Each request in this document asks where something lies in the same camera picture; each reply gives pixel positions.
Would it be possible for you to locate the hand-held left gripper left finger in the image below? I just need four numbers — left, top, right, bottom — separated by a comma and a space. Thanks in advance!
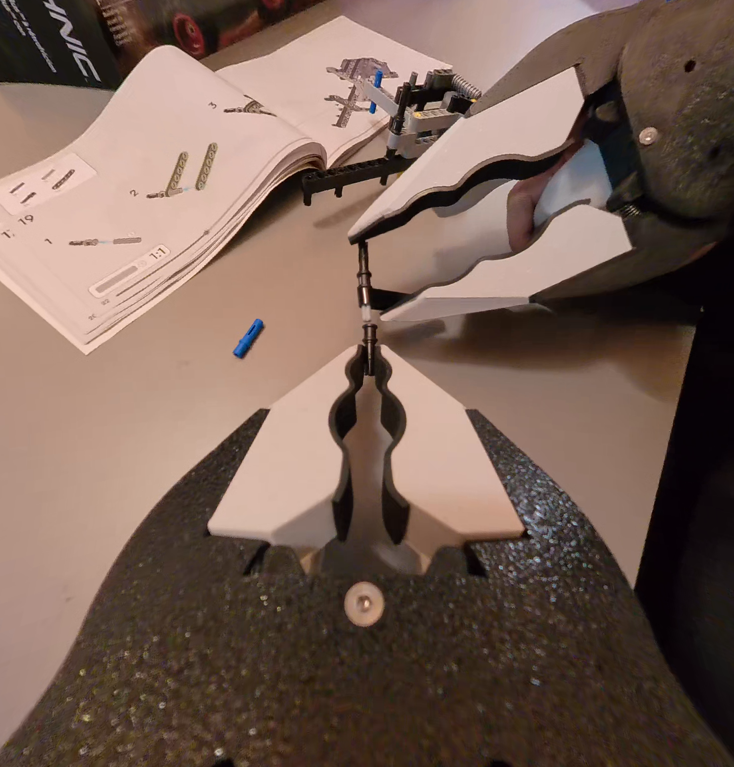
207, 345, 368, 574

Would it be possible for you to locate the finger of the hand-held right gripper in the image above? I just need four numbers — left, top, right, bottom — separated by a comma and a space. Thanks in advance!
348, 65, 615, 245
372, 199, 635, 324

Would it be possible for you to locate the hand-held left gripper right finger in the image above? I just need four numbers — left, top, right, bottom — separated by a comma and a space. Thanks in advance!
374, 345, 527, 574

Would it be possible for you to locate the grey black toy brick assembly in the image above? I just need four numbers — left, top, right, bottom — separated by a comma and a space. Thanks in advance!
301, 67, 483, 207

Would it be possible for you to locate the blue connector pin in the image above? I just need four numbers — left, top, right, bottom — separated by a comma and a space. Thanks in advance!
232, 318, 266, 359

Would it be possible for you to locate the black long axle pin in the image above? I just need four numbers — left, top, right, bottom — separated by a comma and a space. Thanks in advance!
356, 241, 376, 326

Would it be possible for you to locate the person's right hand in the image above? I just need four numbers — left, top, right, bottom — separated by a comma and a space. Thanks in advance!
506, 177, 553, 254

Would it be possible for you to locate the open instruction booklet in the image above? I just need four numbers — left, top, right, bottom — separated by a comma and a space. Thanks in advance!
0, 15, 454, 356

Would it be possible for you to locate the black toy set box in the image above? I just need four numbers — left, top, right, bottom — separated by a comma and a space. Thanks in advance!
0, 0, 320, 91

